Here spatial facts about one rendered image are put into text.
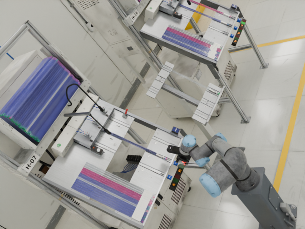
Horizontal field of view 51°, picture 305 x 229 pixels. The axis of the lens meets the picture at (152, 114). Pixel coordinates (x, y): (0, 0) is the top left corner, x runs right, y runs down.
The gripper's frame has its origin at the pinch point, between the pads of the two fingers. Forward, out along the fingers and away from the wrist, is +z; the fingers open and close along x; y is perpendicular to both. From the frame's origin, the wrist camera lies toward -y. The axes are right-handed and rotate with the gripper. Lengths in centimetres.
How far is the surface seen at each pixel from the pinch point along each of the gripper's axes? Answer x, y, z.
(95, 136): -9, -57, -1
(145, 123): 19.0, -31.2, 6.1
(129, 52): 96, -82, 35
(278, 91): 128, 62, 43
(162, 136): 14.6, -16.0, 5.1
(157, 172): -11.6, -8.8, 5.1
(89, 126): -4, -64, -1
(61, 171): -38, -66, 5
